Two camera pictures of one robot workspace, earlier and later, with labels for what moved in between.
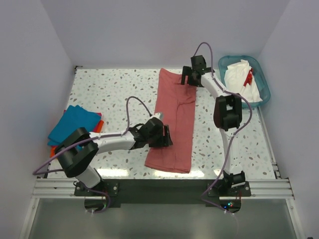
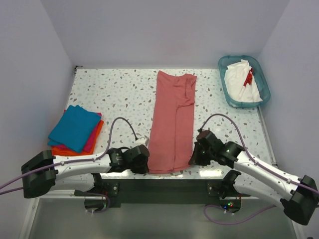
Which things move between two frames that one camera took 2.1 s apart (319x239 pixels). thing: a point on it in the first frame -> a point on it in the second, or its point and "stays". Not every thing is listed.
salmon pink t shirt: [178, 102] stays
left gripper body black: [159, 140] -> [139, 168]
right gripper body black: [189, 70] -> [202, 157]
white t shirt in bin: [239, 80] stays
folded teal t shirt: [74, 118] stays
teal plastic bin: [243, 75] stays
